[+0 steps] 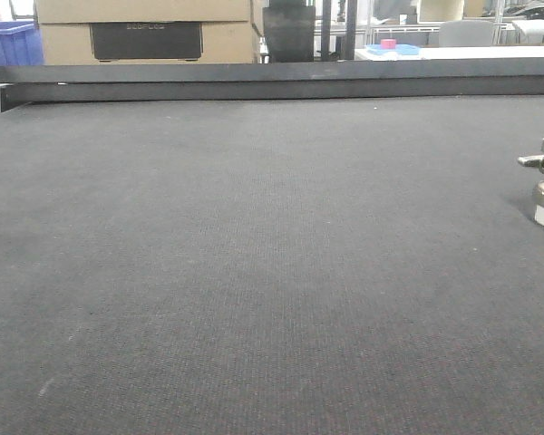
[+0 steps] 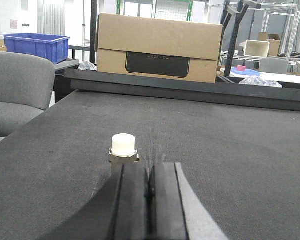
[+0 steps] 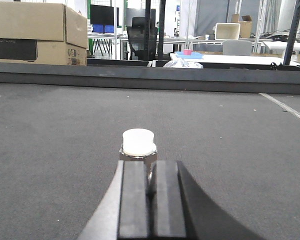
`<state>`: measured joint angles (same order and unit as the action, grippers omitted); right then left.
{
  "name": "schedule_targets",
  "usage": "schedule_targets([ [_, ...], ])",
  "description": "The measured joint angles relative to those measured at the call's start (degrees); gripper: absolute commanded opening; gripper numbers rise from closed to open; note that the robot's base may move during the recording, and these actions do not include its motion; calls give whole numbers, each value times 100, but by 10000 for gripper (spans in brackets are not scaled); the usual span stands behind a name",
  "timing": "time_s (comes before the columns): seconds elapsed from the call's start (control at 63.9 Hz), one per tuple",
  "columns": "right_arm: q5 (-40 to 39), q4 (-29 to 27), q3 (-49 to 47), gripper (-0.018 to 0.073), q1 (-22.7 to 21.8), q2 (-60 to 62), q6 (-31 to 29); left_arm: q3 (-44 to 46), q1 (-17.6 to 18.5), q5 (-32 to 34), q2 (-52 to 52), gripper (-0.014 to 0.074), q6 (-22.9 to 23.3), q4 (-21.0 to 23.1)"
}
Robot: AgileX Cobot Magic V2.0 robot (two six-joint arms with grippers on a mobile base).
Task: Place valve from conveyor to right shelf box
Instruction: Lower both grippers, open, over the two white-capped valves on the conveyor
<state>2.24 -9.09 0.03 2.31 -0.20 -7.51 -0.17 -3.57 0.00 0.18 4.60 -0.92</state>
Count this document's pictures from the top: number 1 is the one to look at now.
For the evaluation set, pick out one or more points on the white table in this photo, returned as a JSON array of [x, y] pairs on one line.
[[457, 53]]

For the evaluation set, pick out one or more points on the blue tray on table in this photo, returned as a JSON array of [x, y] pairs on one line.
[[398, 50]]

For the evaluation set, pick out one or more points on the cardboard box with black print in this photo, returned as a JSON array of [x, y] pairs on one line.
[[149, 43]]

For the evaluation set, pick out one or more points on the blue plastic crate background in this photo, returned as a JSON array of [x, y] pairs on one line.
[[20, 44]]

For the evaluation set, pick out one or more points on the black vertical post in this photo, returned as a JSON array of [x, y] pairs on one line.
[[350, 29]]

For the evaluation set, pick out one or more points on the black conveyor side rail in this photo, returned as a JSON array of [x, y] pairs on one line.
[[269, 82]]

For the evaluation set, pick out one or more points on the black bin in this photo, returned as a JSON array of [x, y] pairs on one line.
[[289, 33]]

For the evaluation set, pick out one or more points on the upper cardboard box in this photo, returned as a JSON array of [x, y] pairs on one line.
[[103, 11]]

